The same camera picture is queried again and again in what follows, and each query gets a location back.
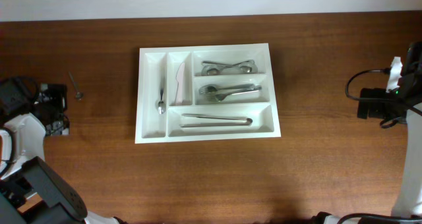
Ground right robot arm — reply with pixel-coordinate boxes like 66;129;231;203
310;42;421;224

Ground metal fork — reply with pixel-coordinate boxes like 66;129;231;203
198;84;255;94
205;86;262;102

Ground metal tweezers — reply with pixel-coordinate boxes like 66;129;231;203
179;113;253;128

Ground small metal teaspoon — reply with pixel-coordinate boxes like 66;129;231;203
157;76;166;115
68;71;84;100

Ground white plastic cutlery tray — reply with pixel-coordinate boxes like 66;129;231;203
135;43;281;144

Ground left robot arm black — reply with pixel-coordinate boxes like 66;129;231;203
1;76;122;224

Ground large metal spoon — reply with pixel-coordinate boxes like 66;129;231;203
201;59;256;76
200;60;259;74

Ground white plastic knife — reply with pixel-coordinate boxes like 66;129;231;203
175;62;185;105

